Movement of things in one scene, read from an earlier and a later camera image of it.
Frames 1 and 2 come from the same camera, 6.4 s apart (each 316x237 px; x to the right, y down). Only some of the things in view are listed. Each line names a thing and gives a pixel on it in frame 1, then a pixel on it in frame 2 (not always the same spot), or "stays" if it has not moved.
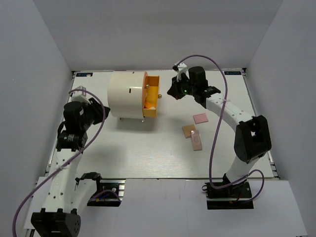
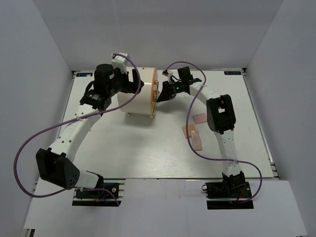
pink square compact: [199, 118] stays
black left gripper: [96, 106] -> [130, 87]
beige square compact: [187, 130] stays
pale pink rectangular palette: [196, 140] stays
